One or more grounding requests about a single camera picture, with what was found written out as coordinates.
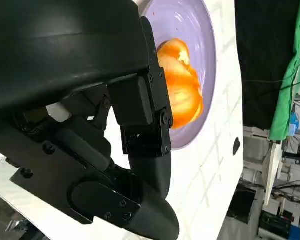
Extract green cloth backdrop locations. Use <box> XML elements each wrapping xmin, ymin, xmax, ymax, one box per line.
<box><xmin>269</xmin><ymin>0</ymin><xmax>300</xmax><ymax>143</ymax></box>

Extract black oval table knob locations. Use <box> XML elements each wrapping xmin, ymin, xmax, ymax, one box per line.
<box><xmin>232</xmin><ymin>136</ymin><xmax>242</xmax><ymax>156</ymax></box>

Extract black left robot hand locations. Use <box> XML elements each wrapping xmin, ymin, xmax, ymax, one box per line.
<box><xmin>0</xmin><ymin>0</ymin><xmax>181</xmax><ymax>240</ymax></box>

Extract black curtain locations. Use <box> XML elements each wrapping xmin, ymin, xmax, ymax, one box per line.
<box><xmin>234</xmin><ymin>0</ymin><xmax>300</xmax><ymax>128</ymax></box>

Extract thin black cable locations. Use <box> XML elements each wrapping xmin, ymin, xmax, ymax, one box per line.
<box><xmin>244</xmin><ymin>58</ymin><xmax>300</xmax><ymax>90</ymax></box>

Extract white leaning board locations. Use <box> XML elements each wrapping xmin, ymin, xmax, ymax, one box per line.
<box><xmin>262</xmin><ymin>141</ymin><xmax>283</xmax><ymax>206</ymax></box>

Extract orange toy bread roll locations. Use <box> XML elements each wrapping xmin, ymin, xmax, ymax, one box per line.
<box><xmin>156</xmin><ymin>37</ymin><xmax>205</xmax><ymax>130</ymax></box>

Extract lilac plate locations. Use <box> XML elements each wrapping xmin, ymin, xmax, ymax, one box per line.
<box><xmin>139</xmin><ymin>0</ymin><xmax>218</xmax><ymax>152</ymax></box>

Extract black floor box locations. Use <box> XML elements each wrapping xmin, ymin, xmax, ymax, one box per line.
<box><xmin>226</xmin><ymin>184</ymin><xmax>257</xmax><ymax>225</ymax></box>

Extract blue packet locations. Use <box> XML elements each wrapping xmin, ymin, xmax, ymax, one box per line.
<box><xmin>289</xmin><ymin>112</ymin><xmax>300</xmax><ymax>137</ymax></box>

